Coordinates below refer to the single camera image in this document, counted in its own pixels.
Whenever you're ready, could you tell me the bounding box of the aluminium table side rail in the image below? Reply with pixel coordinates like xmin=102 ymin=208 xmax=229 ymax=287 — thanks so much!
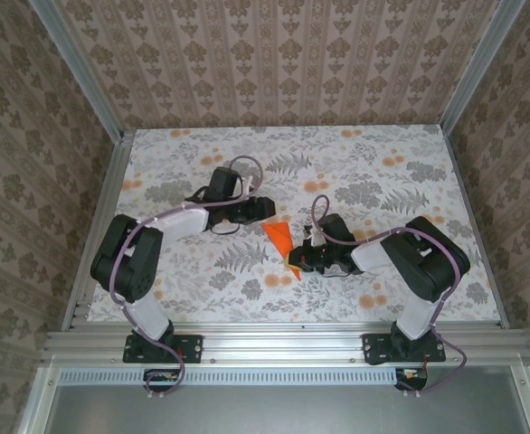
xmin=63 ymin=130 xmax=135 ymax=331

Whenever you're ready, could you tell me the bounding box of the grey metal sheet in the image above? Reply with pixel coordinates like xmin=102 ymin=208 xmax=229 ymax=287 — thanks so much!
xmin=18 ymin=365 xmax=530 ymax=434

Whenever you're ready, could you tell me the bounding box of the black connector board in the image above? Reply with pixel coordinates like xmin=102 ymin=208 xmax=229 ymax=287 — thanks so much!
xmin=145 ymin=369 xmax=180 ymax=392
xmin=394 ymin=368 xmax=430 ymax=392

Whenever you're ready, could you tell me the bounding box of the aluminium frame post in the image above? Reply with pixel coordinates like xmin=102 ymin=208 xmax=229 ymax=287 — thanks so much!
xmin=29 ymin=0 xmax=127 ymax=142
xmin=440 ymin=0 xmax=526 ymax=133

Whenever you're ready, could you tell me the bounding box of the floral patterned tablecloth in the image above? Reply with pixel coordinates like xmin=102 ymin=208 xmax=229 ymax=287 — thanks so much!
xmin=86 ymin=126 xmax=504 ymax=325

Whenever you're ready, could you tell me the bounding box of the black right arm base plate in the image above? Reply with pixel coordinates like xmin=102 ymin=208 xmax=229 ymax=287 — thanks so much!
xmin=363 ymin=333 xmax=447 ymax=366

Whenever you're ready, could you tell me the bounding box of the white slotted cable duct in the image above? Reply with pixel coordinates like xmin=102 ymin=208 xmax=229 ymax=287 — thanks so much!
xmin=59 ymin=366 xmax=400 ymax=385

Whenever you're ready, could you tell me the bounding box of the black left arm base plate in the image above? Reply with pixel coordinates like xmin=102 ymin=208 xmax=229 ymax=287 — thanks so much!
xmin=123 ymin=333 xmax=204 ymax=364

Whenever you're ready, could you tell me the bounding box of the aluminium frame cross rail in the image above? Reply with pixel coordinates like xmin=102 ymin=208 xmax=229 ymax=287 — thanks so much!
xmin=41 ymin=328 xmax=530 ymax=367

